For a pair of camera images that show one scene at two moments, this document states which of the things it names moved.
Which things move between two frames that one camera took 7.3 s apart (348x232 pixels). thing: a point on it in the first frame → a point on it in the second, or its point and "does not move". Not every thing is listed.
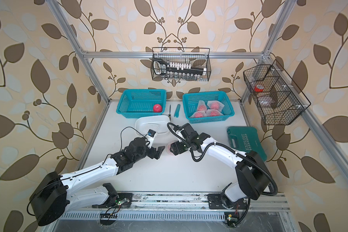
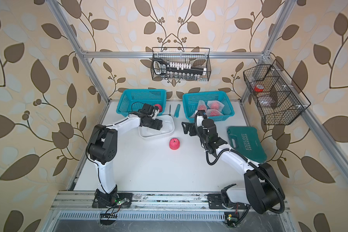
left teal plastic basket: [137, 102] does not move
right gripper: [177, 146] → [189, 125]
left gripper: [152, 154] → [157, 125]
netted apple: [201, 106] does not move
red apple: [157, 108] does not move
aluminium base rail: [160, 202] does not move
